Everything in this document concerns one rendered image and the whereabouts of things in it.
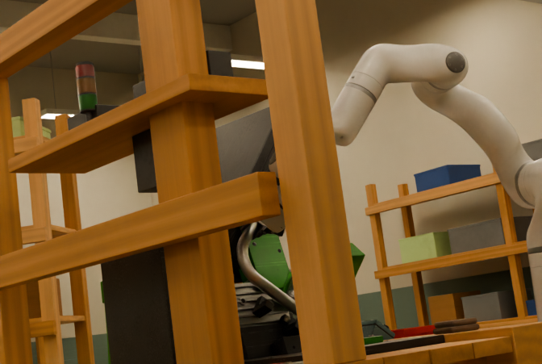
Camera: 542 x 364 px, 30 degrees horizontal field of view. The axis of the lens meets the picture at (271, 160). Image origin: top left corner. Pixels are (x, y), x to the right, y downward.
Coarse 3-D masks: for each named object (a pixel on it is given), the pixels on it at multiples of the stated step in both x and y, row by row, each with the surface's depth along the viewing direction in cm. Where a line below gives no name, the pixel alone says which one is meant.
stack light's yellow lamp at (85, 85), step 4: (80, 80) 271; (84, 80) 270; (88, 80) 271; (92, 80) 271; (80, 84) 271; (84, 84) 270; (88, 84) 270; (92, 84) 271; (80, 88) 270; (84, 88) 270; (88, 88) 270; (92, 88) 271; (80, 92) 270; (84, 92) 270; (88, 92) 270; (92, 92) 271; (96, 92) 272
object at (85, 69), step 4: (76, 64) 272; (80, 64) 272; (84, 64) 271; (88, 64) 272; (92, 64) 274; (76, 68) 272; (80, 68) 271; (84, 68) 271; (88, 68) 271; (92, 68) 272; (76, 72) 272; (80, 72) 271; (84, 72) 271; (88, 72) 271; (92, 72) 272; (76, 76) 272; (80, 76) 271; (84, 76) 271; (88, 76) 271; (92, 76) 272
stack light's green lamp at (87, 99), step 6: (84, 96) 270; (90, 96) 270; (96, 96) 272; (78, 102) 271; (84, 102) 270; (90, 102) 270; (96, 102) 271; (84, 108) 269; (90, 108) 270; (84, 114) 273
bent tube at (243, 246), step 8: (256, 224) 264; (264, 224) 265; (248, 232) 261; (240, 240) 260; (248, 240) 260; (240, 248) 258; (240, 256) 257; (240, 264) 256; (248, 264) 256; (248, 272) 256; (256, 272) 257; (256, 280) 256; (264, 280) 257; (264, 288) 257; (272, 288) 257; (272, 296) 258; (280, 296) 258; (288, 296) 259; (288, 304) 259; (296, 312) 260
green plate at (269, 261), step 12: (252, 240) 269; (264, 240) 272; (276, 240) 275; (252, 252) 267; (264, 252) 270; (276, 252) 272; (252, 264) 266; (264, 264) 268; (276, 264) 270; (240, 276) 272; (264, 276) 266; (276, 276) 268
